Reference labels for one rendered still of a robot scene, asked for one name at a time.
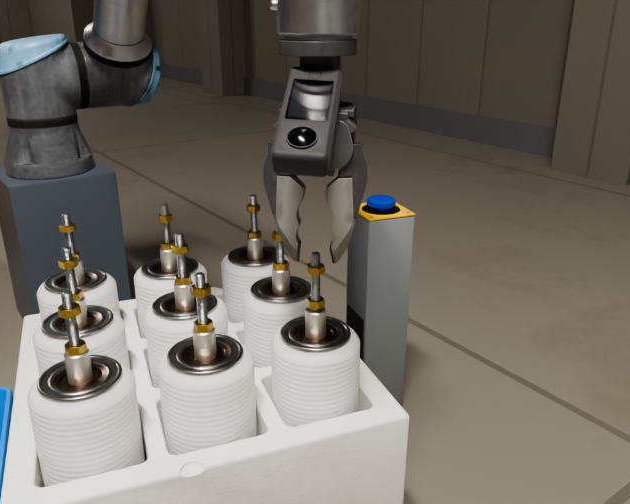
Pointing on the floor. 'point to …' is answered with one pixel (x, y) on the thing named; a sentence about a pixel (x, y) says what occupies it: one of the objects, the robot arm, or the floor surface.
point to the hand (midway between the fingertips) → (315, 252)
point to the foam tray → (277, 484)
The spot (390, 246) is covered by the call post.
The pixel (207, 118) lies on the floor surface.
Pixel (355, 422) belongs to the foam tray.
